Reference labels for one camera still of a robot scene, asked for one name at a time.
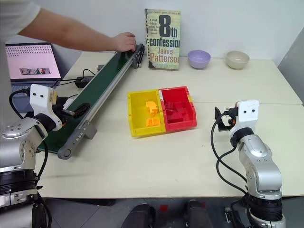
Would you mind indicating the open grey laptop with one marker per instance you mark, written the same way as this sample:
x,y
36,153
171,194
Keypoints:
x,y
31,61

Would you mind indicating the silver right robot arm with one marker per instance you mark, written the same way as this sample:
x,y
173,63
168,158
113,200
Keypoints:
x,y
259,166

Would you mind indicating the flat orange building block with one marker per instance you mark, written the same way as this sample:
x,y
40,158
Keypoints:
x,y
153,121

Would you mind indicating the yellow plastic bin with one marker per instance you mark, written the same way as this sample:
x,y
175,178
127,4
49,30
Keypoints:
x,y
140,111

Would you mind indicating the black power adapter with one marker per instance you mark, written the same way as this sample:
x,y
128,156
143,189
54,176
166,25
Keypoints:
x,y
83,82

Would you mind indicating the red plastic bin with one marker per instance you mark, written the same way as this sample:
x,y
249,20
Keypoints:
x,y
183,107

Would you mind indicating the green conveyor belt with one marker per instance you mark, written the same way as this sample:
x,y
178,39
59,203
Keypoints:
x,y
102,80

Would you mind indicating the large red building block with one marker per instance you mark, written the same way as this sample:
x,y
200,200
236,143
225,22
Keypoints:
x,y
177,116

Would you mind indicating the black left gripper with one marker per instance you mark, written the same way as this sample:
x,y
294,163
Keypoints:
x,y
59,107

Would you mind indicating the beige bowl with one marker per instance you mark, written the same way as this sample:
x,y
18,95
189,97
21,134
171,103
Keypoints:
x,y
237,59

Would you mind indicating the small red building block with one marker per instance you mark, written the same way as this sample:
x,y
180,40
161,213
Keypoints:
x,y
169,106

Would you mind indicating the person's bare forearm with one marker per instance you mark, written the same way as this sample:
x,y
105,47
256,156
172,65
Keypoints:
x,y
71,31

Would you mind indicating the white shirt sleeve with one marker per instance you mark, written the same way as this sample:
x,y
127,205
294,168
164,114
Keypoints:
x,y
14,16

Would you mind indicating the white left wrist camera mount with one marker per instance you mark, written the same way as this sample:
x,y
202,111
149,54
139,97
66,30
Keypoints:
x,y
41,99

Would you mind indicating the purple bowl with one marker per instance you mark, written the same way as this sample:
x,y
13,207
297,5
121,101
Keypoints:
x,y
199,59

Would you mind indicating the dark rounded shape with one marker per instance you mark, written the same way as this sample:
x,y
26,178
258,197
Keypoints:
x,y
196,213
139,216

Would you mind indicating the person's bare hand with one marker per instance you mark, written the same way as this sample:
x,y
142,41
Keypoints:
x,y
124,42

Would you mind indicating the tall orange building block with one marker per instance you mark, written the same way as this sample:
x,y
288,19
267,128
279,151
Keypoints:
x,y
152,108

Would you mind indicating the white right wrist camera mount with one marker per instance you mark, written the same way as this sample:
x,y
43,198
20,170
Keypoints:
x,y
248,111

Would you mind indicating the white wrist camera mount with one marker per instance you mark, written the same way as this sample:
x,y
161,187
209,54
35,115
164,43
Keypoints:
x,y
248,111
41,99

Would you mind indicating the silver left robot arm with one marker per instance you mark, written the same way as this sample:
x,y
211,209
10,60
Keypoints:
x,y
22,133

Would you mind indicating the grey partition panel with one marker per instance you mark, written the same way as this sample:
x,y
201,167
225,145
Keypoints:
x,y
293,69

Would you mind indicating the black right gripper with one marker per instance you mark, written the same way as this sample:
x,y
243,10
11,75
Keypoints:
x,y
230,116

